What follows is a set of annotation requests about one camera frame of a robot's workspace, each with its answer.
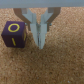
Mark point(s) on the purple block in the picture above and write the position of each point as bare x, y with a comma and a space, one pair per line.
13, 34

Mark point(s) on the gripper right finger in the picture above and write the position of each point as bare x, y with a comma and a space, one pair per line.
46, 25

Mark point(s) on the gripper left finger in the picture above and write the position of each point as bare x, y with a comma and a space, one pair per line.
34, 26

